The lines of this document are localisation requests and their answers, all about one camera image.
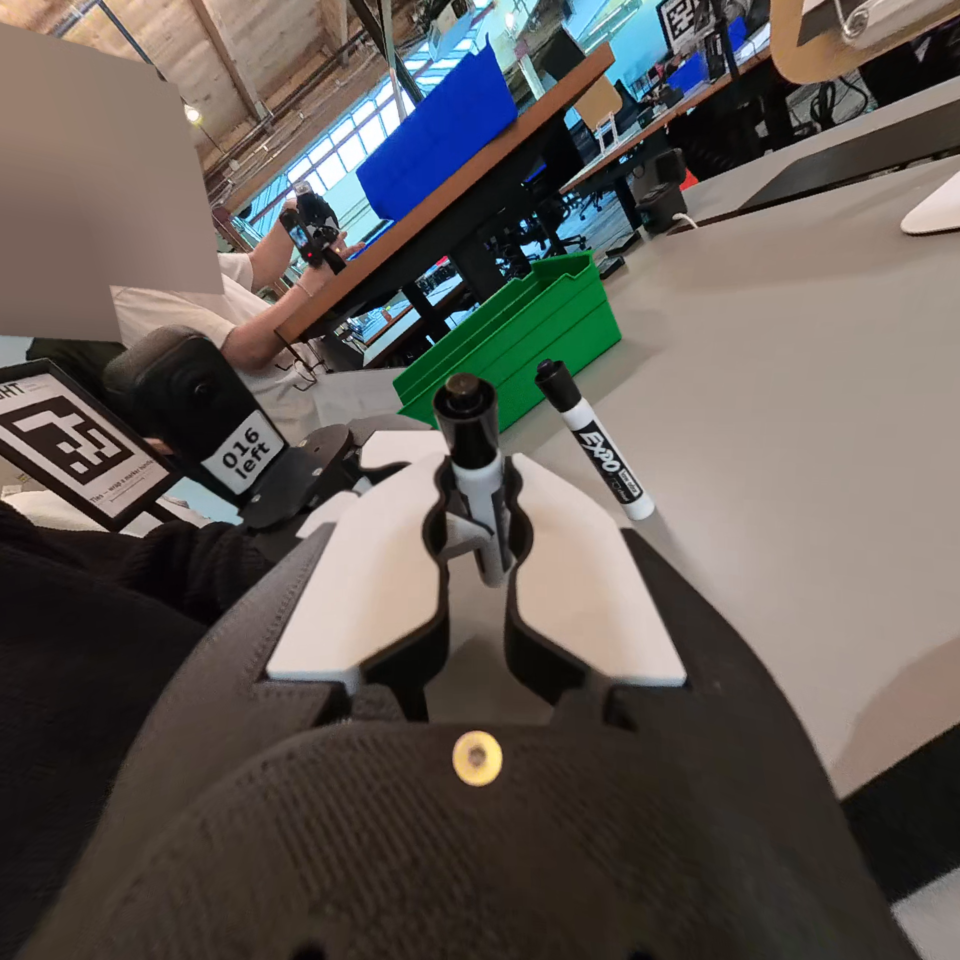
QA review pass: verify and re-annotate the framed fiducial tag board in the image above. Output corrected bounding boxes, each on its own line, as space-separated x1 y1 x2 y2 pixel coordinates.
0 358 183 534

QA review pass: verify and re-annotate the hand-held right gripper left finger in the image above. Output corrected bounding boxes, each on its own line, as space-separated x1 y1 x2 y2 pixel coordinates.
266 450 453 684

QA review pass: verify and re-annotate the black dry erase marker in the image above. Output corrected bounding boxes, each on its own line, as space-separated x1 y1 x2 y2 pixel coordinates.
432 372 519 588
534 358 656 523

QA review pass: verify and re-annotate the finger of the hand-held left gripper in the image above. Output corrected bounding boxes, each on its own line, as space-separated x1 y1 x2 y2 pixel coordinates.
294 491 498 561
358 429 451 494

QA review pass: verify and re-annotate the person's black knit clothing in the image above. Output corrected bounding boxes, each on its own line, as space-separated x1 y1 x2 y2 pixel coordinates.
0 502 301 960

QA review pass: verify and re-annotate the green plastic bin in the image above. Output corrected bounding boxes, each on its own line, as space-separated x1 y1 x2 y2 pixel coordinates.
392 251 624 435

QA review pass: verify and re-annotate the fiducial tag poster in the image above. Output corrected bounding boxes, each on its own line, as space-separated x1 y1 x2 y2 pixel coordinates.
656 0 715 55

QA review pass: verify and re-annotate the black velcro strap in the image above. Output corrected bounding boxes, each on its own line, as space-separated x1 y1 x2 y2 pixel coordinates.
838 772 960 906

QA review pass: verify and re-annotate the black power adapter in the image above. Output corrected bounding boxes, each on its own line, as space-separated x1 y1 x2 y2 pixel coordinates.
635 180 690 235

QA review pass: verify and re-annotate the wooden edged desk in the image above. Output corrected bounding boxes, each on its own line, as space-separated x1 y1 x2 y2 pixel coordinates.
558 52 775 198
273 41 618 370

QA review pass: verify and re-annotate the person's left forearm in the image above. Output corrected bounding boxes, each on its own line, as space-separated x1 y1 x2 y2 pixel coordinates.
112 517 301 627

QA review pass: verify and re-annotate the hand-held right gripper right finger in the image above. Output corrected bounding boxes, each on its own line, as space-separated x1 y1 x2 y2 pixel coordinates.
508 453 689 687

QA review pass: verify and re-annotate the blue plastic bin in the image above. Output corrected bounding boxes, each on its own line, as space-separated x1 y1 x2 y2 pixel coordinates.
355 33 521 223

